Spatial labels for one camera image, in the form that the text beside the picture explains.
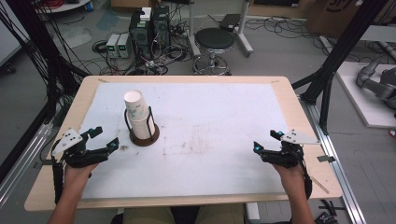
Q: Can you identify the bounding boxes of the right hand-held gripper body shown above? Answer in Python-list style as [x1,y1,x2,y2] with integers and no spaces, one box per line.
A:
[261,129,321,169]

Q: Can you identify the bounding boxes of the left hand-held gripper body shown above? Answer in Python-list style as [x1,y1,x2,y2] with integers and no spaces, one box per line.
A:
[50,127,110,169]

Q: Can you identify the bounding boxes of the person's left hand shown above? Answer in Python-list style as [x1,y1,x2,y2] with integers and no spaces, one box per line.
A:
[64,162,100,185]

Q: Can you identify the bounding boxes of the person's right hand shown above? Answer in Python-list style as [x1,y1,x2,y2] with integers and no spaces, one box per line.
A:
[272,163,308,189]

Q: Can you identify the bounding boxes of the stack of white paper cups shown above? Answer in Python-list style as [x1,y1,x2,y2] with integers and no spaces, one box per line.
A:
[128,112,156,140]

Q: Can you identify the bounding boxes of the grey tape piece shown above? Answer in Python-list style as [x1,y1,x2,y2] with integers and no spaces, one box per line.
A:
[317,154,337,163]

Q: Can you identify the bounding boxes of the thin wooden stick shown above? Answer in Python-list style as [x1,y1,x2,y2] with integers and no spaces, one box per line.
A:
[309,175,331,195]

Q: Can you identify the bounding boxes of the white printed paper cup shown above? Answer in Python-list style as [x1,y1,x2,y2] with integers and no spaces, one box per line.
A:
[123,90,150,121]

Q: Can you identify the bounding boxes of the white table mat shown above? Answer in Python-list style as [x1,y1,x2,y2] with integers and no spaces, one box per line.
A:
[79,81,290,201]

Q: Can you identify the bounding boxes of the white table leg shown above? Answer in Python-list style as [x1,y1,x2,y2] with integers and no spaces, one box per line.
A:
[245,202,262,224]

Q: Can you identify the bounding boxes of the black clamp tool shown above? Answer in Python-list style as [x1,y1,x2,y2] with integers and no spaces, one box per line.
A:
[313,199,347,224]

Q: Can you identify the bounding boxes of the person's khaki trousers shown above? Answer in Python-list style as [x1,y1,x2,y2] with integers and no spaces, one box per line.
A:
[122,203,246,224]

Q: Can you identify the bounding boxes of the grey power supply unit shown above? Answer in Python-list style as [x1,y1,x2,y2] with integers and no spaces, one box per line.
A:
[117,33,133,59]
[105,33,121,59]

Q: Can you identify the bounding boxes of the white floor board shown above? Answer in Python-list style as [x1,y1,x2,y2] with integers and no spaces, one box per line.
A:
[335,61,396,130]

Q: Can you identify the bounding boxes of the white metal stand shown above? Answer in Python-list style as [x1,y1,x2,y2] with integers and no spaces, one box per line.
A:
[186,0,255,59]

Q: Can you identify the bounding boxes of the black computer tower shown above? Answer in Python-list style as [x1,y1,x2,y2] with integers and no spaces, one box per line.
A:
[151,5,172,58]
[128,9,154,61]

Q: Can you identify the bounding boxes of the black round stool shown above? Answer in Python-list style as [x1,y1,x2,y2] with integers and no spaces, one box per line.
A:
[191,27,236,77]

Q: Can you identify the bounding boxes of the black flat device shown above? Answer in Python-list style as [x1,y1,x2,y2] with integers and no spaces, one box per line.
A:
[219,13,243,33]

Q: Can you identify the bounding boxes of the brown cardboard box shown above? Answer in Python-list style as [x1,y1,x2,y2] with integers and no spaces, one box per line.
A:
[305,0,396,39]

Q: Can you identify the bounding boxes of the brown wire cup holder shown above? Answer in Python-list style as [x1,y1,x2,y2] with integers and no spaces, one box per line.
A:
[123,105,161,147]

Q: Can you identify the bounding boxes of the aluminium rail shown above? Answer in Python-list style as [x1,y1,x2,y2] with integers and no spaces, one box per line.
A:
[299,95,368,224]
[0,121,54,208]

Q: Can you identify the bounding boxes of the black frame with cables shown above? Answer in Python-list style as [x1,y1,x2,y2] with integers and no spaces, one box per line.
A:
[0,0,92,185]

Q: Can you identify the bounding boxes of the tangle of floor cables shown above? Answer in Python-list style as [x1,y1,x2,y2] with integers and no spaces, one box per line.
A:
[91,38,194,77]

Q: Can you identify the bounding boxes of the black metal frame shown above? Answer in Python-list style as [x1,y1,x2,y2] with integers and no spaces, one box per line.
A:
[291,0,385,135]

